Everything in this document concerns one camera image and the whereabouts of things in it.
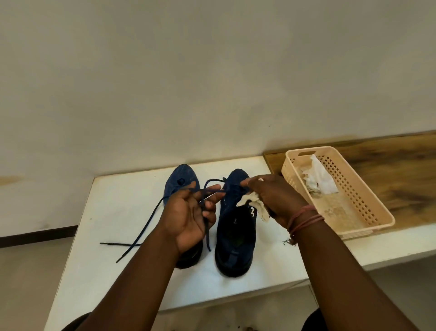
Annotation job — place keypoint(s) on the crumpled white tissue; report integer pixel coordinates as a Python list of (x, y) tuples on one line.
[(320, 179)]

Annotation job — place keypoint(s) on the beige plastic perforated basket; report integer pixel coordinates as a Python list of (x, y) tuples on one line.
[(371, 211)]

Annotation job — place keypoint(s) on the person's right forearm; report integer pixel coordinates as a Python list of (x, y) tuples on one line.
[(344, 279)]

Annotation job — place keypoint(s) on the person's left leg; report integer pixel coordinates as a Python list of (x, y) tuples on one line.
[(76, 323)]

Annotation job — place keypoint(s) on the dark blue sneaker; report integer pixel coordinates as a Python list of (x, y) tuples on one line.
[(235, 238), (180, 179)]

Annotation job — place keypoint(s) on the dark blue shoelace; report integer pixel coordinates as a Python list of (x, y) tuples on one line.
[(150, 218)]

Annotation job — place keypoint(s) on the person's right hand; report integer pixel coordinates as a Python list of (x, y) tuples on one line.
[(277, 199)]

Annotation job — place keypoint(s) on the dark skirting board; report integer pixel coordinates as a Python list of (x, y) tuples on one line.
[(37, 236)]

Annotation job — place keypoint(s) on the person's right fingers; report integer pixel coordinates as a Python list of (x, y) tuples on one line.
[(251, 184)]

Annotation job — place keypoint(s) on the person's right leg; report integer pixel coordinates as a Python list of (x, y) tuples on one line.
[(315, 322)]

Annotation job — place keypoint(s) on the person's left thumb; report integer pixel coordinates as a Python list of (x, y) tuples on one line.
[(185, 191)]

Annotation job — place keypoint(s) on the white cleaning cloth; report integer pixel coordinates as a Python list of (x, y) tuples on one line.
[(257, 204)]

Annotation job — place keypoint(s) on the person's left forearm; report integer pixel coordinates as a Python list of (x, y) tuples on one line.
[(136, 286)]

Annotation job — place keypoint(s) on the scattered beige dirt crumbs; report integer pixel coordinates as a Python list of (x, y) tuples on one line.
[(340, 213)]

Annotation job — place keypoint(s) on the person's leg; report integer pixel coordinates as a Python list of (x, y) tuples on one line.
[(315, 322), (76, 323)]

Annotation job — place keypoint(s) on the person's left hand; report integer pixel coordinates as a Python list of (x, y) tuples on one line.
[(182, 221)]

